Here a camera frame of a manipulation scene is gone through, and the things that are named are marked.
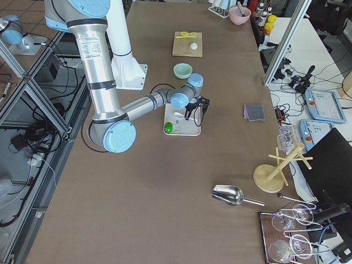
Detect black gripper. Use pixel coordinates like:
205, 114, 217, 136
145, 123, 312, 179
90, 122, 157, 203
184, 98, 199, 120

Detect white ceramic spoon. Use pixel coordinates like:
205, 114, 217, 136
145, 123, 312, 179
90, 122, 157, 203
174, 112, 185, 118

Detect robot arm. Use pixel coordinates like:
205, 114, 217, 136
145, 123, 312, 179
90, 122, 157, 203
45, 1, 204, 153

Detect light green bowl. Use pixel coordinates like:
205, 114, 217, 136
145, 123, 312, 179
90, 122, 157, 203
173, 63, 193, 79

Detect white steamed bun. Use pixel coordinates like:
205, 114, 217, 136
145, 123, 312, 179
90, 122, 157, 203
189, 42, 198, 50

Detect pink bowl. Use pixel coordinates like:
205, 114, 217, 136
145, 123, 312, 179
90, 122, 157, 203
229, 6, 252, 25

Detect cream rabbit tray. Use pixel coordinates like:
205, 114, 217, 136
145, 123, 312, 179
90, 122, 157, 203
163, 104, 201, 136

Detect green lime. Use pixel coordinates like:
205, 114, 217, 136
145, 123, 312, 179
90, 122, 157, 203
164, 122, 173, 134

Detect folded grey cloth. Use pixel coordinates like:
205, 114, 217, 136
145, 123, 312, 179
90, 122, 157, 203
243, 104, 266, 122

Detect wooden cutting board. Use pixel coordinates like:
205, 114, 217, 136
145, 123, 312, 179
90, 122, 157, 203
172, 31, 203, 57

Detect yellow plastic knife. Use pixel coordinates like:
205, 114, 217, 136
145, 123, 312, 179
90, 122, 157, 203
175, 36, 192, 39

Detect metal scoop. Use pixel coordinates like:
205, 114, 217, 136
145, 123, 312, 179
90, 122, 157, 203
211, 185, 265, 206

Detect wooden mug tree stand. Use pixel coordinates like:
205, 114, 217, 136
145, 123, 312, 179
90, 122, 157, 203
253, 128, 313, 193

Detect lower teach pendant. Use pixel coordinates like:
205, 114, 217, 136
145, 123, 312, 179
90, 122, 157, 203
299, 119, 334, 151

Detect teach pendant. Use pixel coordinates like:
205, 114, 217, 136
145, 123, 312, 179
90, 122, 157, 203
299, 119, 334, 151
304, 88, 347, 123

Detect upper teach pendant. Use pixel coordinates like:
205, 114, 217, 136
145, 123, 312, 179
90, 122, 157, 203
304, 88, 347, 123

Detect black monitor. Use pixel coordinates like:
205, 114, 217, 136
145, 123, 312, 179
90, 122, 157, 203
299, 128, 351, 208

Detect wine glass rack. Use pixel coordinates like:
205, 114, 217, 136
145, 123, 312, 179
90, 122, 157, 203
258, 203, 329, 263

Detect aluminium frame post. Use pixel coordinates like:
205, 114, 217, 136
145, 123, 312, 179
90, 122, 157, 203
263, 0, 312, 86

